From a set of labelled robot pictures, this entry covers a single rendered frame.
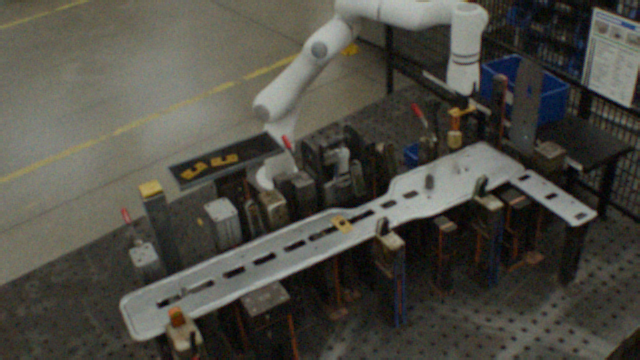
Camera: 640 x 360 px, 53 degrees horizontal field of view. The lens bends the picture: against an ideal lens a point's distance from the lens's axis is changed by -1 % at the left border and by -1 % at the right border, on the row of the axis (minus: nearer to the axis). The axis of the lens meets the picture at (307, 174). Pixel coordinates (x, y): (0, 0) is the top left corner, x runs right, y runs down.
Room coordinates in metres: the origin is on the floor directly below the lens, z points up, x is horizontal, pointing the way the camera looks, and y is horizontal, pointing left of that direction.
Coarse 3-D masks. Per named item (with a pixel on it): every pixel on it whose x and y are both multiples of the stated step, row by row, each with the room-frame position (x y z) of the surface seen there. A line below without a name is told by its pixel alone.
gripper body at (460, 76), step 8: (456, 64) 1.73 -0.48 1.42; (464, 64) 1.71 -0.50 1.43; (472, 64) 1.71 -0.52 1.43; (448, 72) 1.77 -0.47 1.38; (456, 72) 1.73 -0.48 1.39; (464, 72) 1.70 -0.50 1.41; (472, 72) 1.69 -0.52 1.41; (448, 80) 1.76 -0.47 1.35; (456, 80) 1.73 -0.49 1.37; (464, 80) 1.70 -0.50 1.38; (472, 80) 1.69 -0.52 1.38; (456, 88) 1.73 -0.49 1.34; (464, 88) 1.70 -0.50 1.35
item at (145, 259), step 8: (136, 248) 1.48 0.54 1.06; (144, 248) 1.47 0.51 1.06; (152, 248) 1.47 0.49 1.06; (136, 256) 1.44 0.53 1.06; (144, 256) 1.44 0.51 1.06; (152, 256) 1.43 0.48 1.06; (136, 264) 1.41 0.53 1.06; (144, 264) 1.41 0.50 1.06; (152, 264) 1.42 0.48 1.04; (144, 272) 1.40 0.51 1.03; (152, 272) 1.41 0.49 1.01; (160, 272) 1.42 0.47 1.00; (144, 280) 1.40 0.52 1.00; (152, 280) 1.41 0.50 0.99; (160, 280) 1.42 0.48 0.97; (160, 304) 1.42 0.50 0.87; (168, 304) 1.43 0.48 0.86
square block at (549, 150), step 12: (552, 144) 1.77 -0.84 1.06; (540, 156) 1.73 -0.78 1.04; (552, 156) 1.70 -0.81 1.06; (564, 156) 1.72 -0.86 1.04; (540, 168) 1.72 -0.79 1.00; (552, 168) 1.70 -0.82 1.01; (552, 180) 1.71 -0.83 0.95; (552, 216) 1.72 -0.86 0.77; (540, 228) 1.70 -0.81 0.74; (552, 228) 1.73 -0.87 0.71
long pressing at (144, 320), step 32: (448, 160) 1.82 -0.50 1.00; (480, 160) 1.80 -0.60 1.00; (512, 160) 1.78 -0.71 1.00; (448, 192) 1.65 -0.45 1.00; (320, 224) 1.56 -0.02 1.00; (352, 224) 1.54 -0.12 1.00; (224, 256) 1.46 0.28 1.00; (256, 256) 1.45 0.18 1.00; (288, 256) 1.43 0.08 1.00; (320, 256) 1.42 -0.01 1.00; (160, 288) 1.36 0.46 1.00; (224, 288) 1.33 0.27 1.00; (256, 288) 1.32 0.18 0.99; (128, 320) 1.25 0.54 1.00; (160, 320) 1.23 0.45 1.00
